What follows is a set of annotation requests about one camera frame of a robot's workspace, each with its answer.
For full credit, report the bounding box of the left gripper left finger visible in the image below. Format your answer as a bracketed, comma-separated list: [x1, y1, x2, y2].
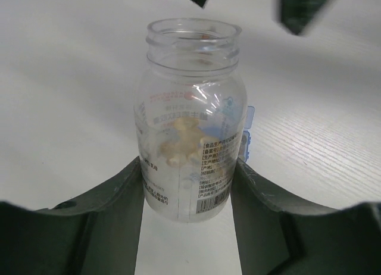
[1, 159, 144, 274]

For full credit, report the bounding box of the blue pill organizer box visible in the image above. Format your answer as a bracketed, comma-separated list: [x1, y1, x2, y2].
[241, 106, 255, 162]

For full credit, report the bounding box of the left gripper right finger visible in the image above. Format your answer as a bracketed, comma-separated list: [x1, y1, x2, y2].
[231, 161, 380, 274]

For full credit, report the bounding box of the clear pill bottle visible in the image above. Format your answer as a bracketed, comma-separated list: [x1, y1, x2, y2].
[134, 18, 248, 223]

